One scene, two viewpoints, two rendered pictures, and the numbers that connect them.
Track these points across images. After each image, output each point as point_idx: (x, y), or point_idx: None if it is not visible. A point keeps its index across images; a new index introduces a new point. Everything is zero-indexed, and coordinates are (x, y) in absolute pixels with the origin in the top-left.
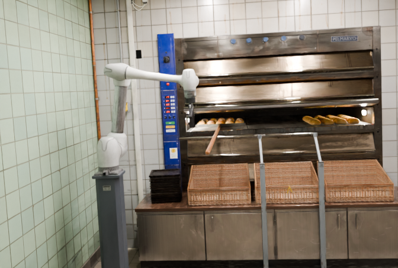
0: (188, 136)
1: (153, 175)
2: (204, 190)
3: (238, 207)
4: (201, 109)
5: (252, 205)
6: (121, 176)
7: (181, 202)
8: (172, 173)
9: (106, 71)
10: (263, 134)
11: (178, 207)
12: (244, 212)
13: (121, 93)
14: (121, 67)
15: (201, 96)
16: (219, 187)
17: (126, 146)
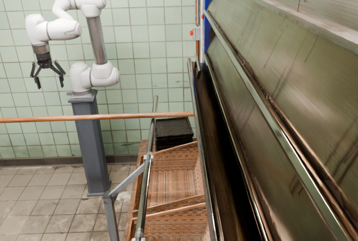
0: (155, 99)
1: (163, 121)
2: None
3: (127, 218)
4: (188, 71)
5: (128, 232)
6: (83, 102)
7: (157, 166)
8: (173, 131)
9: None
10: (147, 160)
11: (136, 166)
12: None
13: (87, 24)
14: None
15: (213, 49)
16: (137, 180)
17: (105, 79)
